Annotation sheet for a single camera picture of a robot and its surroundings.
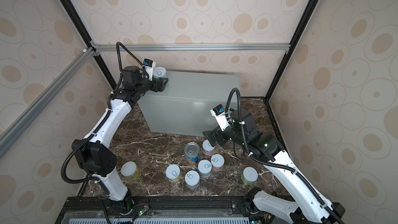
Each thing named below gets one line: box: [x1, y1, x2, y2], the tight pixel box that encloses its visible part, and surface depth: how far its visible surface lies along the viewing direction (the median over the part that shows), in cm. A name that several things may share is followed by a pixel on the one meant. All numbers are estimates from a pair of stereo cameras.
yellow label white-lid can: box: [165, 163, 181, 182], surface depth 81 cm
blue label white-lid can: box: [197, 159, 213, 178], surface depth 83 cm
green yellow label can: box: [120, 160, 142, 182], surface depth 80 cm
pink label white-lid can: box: [184, 170, 201, 190], surface depth 79 cm
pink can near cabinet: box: [202, 138, 216, 157], surface depth 90 cm
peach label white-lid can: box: [210, 153, 225, 172], surface depth 85 cm
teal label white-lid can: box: [152, 66, 168, 79], surface depth 78 cm
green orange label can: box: [240, 166, 259, 186], surface depth 81 cm
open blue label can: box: [183, 142, 201, 164], surface depth 83 cm
